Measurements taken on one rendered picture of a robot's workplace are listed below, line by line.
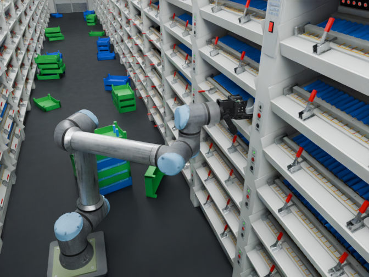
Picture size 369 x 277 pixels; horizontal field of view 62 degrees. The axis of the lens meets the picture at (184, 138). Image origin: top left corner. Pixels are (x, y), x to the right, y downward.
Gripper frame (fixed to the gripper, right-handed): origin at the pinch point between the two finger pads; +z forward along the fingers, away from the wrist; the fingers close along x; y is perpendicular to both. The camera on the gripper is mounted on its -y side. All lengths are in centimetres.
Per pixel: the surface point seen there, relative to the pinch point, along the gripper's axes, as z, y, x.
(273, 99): -7.7, 13.9, -18.4
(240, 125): -7.8, -6.3, 0.6
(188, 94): -3, -24, 78
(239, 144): -1.9, -22.1, 9.0
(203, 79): -4, -4, 52
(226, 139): -3.6, -24.8, 19.6
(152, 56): -3, -25, 175
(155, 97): -3, -65, 174
